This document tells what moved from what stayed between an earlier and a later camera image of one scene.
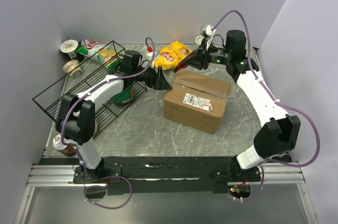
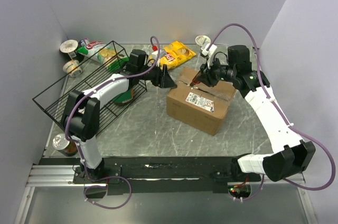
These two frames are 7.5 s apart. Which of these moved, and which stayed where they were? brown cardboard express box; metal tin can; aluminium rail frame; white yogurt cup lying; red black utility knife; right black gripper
Moved: red black utility knife; right black gripper
Stayed: brown cardboard express box; metal tin can; white yogurt cup lying; aluminium rail frame
